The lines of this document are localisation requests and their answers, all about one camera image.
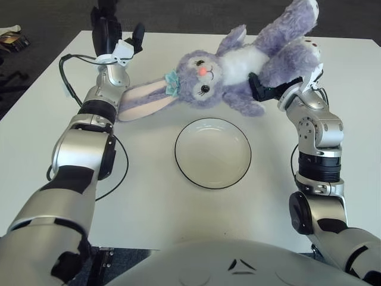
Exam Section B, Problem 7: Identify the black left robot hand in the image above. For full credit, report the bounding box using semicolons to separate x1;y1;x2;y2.
90;0;146;60

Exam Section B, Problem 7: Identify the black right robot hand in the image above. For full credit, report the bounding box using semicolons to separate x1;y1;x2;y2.
248;71;304;102

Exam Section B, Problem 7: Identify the purple plush bunny doll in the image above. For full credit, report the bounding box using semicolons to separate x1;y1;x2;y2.
115;0;324;123

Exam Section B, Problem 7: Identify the white plate black rim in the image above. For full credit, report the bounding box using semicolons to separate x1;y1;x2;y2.
174;117;252;190

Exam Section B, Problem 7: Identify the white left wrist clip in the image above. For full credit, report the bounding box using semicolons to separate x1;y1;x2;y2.
113;40;135;66

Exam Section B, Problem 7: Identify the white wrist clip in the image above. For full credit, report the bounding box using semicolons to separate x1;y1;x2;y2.
303;62;324;90
113;40;135;66

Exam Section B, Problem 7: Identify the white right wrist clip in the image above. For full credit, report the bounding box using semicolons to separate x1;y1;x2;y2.
303;62;324;90

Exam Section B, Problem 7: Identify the dark box on floor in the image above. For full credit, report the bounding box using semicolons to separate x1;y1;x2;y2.
0;33;30;53

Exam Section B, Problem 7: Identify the black chair base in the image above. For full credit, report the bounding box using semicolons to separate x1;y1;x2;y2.
0;58;29;93

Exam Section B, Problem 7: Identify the grey robot torso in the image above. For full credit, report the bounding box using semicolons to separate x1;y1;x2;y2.
104;238;367;286

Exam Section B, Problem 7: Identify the black metal table bracket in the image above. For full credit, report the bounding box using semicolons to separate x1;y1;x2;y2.
95;246;114;286

